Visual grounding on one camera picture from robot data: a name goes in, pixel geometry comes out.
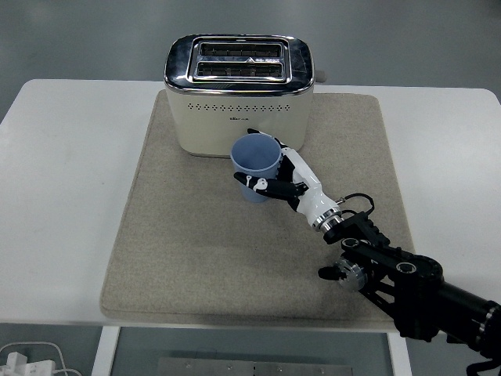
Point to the beige fabric mat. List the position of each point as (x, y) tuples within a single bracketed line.
[(203, 250)]

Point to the grey metal plate with screws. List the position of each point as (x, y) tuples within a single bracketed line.
[(254, 368)]

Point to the white table leg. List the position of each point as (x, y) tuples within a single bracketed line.
[(105, 350), (400, 358)]

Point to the black table control panel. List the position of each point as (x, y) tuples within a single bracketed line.
[(454, 340)]

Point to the blue ribbed plastic cup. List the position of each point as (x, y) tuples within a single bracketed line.
[(256, 170)]

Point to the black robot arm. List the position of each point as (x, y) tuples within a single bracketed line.
[(415, 290)]

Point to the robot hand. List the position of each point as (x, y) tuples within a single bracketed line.
[(313, 196)]

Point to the white power strip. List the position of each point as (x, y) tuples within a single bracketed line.
[(27, 367)]

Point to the cream and chrome toaster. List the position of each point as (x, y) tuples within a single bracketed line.
[(211, 125)]

